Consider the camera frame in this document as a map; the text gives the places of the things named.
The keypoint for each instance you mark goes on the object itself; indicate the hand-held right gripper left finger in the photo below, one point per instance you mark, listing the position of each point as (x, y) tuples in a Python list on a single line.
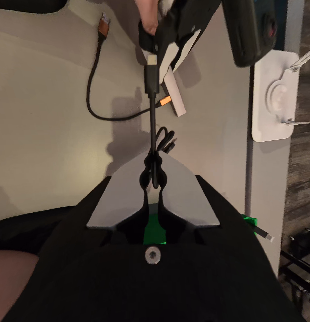
[(119, 201)]

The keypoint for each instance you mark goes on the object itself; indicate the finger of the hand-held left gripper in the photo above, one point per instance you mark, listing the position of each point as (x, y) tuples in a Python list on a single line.
[(167, 63), (189, 47)]

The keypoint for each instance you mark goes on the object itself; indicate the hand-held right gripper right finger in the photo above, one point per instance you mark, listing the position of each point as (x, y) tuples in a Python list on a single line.
[(185, 201)]

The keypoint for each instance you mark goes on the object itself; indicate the grey usb hub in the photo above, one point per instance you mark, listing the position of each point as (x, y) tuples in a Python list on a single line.
[(175, 95)]

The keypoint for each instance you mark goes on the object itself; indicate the person's left hand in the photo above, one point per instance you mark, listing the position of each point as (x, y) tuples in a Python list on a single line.
[(147, 15)]

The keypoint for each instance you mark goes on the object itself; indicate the green plastic part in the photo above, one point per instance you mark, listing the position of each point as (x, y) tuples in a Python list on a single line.
[(155, 229)]

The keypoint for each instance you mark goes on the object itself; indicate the thin metal rod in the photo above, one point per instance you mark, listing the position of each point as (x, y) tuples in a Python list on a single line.
[(304, 59)]

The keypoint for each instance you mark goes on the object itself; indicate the white mounting base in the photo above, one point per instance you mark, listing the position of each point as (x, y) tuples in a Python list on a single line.
[(270, 95)]

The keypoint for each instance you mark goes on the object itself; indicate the black metal rack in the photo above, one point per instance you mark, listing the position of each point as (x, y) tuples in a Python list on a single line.
[(300, 251)]

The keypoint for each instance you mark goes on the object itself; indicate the person's leg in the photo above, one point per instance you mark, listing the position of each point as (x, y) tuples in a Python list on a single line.
[(9, 281)]

